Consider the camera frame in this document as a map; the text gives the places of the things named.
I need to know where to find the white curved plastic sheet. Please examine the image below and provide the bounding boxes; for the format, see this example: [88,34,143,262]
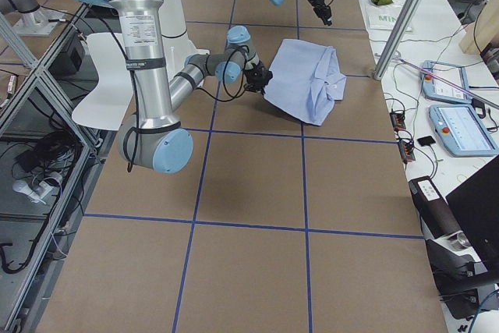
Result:
[72,32,133,131]

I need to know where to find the white pedestal column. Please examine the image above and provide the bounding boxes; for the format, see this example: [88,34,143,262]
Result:
[159,0,209,65]

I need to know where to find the light blue striped shirt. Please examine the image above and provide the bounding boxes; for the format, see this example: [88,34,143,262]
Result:
[264,39,347,126]

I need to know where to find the near blue teach pendant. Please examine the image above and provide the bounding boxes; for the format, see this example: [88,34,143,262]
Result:
[428,104,498,157]

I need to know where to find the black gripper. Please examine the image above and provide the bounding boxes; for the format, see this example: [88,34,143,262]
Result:
[244,63,271,94]
[310,0,332,25]

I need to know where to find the blue teach pendant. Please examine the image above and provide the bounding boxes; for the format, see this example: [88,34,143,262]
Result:
[428,104,498,157]
[421,59,480,105]

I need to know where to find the black cylinder device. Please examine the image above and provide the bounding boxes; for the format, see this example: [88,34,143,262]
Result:
[409,176,462,238]

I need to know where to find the black laptop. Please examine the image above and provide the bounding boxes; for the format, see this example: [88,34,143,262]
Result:
[446,158,498,269]

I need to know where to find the far blue teach pendant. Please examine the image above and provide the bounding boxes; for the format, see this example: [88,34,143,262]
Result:
[421,59,480,105]

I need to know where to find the orange black usb hub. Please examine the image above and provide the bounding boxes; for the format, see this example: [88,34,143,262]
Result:
[389,112,407,131]

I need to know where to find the aluminium frame post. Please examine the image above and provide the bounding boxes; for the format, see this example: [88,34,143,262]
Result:
[372,0,422,80]

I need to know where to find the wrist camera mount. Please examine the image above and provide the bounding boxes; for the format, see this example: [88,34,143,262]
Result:
[244,75,272,95]

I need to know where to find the metal reacher grabber stick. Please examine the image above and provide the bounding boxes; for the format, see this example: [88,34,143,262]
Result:
[373,51,499,110]

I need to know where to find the wooden board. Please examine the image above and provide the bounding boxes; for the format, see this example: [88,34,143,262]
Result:
[459,0,498,55]

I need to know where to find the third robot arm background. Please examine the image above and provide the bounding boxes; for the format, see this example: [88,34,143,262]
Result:
[1,0,65,37]

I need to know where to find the clear bag green lettering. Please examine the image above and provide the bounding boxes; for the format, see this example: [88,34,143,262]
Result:
[364,2,402,30]

